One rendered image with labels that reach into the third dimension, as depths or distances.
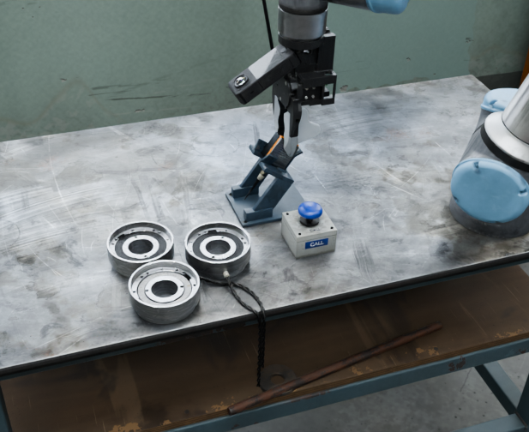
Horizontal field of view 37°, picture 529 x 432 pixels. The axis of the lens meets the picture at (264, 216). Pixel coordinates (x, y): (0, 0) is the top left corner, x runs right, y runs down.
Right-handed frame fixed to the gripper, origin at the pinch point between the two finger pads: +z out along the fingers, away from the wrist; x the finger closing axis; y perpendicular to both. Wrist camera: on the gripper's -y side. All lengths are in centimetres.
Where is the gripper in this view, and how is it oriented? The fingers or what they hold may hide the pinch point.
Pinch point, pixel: (283, 145)
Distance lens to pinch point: 132.9
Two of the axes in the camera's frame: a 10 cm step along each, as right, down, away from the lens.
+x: -3.4, -5.8, 7.5
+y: 9.4, -1.8, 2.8
